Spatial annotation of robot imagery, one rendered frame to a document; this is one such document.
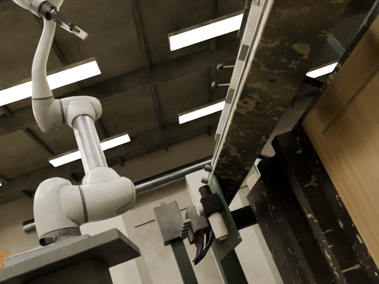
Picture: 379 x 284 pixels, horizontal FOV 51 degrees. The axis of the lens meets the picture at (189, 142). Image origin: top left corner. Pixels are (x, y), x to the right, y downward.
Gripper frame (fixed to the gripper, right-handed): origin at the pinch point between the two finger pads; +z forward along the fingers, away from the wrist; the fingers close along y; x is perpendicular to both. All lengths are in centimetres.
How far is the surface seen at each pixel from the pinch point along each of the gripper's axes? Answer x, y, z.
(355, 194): 8, -64, 118
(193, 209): 34, -18, 86
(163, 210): 43, 30, 75
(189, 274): 59, 26, 102
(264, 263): 36, 354, 197
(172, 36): -142, 345, -73
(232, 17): -214, 348, -24
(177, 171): -19, 773, 1
